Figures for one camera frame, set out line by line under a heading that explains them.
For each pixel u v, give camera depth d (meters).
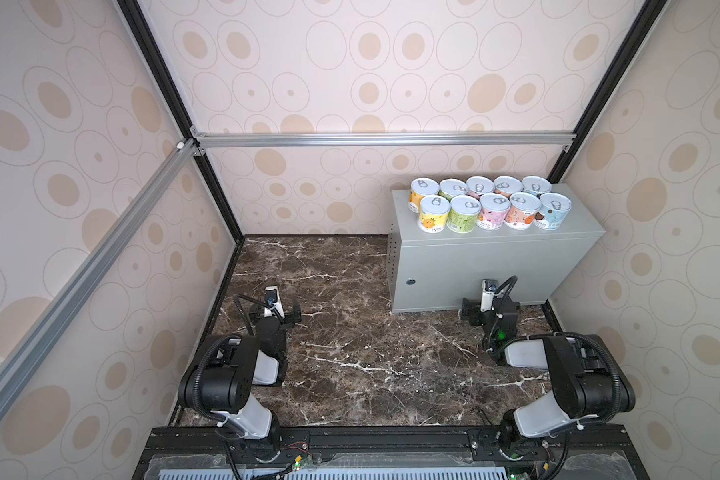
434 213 0.70
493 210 0.71
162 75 0.76
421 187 0.77
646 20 0.69
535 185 0.78
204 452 0.74
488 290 0.82
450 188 0.76
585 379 0.46
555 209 0.71
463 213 0.72
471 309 0.85
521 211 0.71
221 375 0.46
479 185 0.78
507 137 0.89
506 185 0.78
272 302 0.75
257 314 0.80
